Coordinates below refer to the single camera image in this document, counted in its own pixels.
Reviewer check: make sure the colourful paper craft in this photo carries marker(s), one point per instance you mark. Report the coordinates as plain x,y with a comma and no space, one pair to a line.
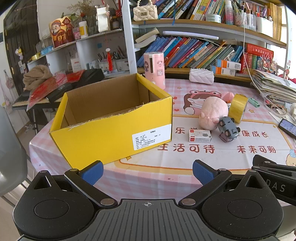
267,62

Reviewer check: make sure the yellow book set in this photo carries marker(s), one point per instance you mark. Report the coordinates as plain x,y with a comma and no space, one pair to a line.
275,20

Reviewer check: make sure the white box red label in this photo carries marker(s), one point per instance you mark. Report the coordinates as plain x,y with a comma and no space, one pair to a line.
75,64

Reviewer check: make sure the white paper bag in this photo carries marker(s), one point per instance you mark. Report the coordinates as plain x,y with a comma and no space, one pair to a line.
103,19

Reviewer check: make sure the yellow tape roll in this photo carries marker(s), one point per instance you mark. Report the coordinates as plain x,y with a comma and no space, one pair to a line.
239,104

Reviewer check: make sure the green eraser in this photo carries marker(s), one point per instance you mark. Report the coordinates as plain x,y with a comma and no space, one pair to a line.
254,102

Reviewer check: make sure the brown cloth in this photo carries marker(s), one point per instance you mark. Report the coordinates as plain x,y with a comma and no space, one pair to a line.
37,76

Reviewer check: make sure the red tassel ornament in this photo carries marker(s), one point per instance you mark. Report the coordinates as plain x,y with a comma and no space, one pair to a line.
109,59

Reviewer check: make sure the beige thick book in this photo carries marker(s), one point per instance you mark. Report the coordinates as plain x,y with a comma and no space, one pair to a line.
146,36

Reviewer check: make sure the red thick book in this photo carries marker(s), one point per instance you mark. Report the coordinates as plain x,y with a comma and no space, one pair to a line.
259,49

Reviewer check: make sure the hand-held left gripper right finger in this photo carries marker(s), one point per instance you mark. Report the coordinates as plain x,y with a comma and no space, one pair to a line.
203,172

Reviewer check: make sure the cream quilted handbag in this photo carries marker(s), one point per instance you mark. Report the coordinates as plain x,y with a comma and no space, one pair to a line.
145,12

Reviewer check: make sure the white round jar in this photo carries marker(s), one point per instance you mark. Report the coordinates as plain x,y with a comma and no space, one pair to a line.
213,18

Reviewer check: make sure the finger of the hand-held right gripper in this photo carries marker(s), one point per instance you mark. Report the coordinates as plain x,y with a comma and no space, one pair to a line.
272,161
277,172

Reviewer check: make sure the black smartphone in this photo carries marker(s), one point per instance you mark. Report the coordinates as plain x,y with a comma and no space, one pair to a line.
288,126

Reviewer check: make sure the row of leaning books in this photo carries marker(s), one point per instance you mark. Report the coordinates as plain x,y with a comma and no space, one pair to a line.
192,53

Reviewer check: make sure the pink plush pig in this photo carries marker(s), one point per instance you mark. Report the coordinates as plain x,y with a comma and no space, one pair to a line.
211,111

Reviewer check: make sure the small white red box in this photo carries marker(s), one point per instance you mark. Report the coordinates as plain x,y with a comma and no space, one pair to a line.
198,136

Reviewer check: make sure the white bottle yellow label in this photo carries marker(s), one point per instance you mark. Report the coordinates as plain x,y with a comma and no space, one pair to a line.
83,29

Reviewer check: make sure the small pen holder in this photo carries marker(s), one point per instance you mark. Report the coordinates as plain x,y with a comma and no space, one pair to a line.
103,64

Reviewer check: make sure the stack of papers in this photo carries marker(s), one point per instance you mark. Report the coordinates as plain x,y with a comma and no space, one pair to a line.
272,83

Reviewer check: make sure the yellow cardboard box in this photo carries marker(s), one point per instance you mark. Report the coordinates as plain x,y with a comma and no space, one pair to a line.
104,139

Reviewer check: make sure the pink cylindrical tissue holder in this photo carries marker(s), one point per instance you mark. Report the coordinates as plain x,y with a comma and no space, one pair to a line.
157,69

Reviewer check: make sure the small pink hanging doll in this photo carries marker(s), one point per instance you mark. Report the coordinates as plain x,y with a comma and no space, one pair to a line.
19,52

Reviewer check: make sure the black keyboard stand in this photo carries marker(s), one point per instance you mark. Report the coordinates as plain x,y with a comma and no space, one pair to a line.
40,118

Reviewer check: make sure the white pen container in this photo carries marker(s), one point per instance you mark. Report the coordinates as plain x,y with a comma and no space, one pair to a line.
264,26

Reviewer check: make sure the grey toy car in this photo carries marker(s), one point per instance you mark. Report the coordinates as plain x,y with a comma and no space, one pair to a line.
227,126

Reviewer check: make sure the red fortune god figure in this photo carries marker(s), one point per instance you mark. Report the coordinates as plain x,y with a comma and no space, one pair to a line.
60,32

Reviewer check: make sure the dark door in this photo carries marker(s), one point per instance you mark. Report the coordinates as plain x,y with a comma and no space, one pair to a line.
20,30

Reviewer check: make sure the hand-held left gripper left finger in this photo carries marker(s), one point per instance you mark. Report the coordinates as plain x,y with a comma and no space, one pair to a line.
92,172

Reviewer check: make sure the pastel colourful bottle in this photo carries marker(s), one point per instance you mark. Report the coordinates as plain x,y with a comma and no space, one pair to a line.
229,14

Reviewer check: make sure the small pink toy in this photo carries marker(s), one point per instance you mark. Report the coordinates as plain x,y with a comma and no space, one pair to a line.
227,96

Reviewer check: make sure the pen holder with brushes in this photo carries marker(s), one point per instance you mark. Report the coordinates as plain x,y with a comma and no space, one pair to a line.
122,63

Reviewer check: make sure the white flat book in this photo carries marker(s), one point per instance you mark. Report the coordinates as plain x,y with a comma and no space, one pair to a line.
144,44

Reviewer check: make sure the dried flowers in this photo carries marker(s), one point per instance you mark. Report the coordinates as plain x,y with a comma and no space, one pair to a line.
84,8

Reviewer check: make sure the orange white carton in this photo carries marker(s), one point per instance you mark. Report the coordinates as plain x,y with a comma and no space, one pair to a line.
229,64
223,70

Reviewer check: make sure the white bookshelf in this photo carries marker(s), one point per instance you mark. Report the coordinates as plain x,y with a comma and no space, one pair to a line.
128,46

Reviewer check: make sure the electronic keyboard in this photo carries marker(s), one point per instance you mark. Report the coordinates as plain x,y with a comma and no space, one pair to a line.
20,98

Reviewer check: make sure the pink printed tablecloth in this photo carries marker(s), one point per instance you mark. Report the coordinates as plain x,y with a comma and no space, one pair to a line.
161,162

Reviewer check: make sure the shelf of colourful books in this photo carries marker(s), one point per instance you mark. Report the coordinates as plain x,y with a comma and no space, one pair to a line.
196,8

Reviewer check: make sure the white quilted pouch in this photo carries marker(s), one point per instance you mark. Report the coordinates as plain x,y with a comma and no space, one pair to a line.
201,76

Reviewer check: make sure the grey chair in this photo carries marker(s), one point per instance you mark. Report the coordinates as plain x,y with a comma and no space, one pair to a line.
11,150

